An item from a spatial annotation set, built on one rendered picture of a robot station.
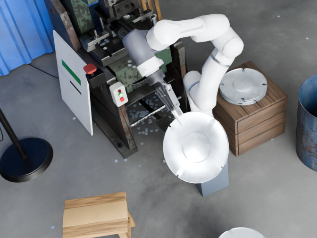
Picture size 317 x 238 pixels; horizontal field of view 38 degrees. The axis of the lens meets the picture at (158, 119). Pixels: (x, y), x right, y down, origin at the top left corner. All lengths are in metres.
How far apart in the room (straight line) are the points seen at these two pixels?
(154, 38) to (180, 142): 0.42
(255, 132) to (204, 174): 1.12
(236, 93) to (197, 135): 1.02
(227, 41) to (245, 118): 0.83
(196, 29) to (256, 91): 1.08
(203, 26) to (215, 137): 0.46
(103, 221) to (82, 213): 0.13
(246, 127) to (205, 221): 0.62
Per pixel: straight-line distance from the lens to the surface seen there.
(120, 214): 2.49
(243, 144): 2.97
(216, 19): 2.02
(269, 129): 3.03
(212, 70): 2.22
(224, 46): 2.08
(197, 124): 1.89
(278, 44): 3.84
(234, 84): 2.92
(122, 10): 2.73
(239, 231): 2.47
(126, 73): 2.79
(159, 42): 1.79
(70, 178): 3.14
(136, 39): 1.81
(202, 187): 2.78
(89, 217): 2.52
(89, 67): 2.65
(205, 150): 1.89
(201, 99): 2.23
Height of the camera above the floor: 2.40
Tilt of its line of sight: 47 degrees down
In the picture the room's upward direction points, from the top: 12 degrees counter-clockwise
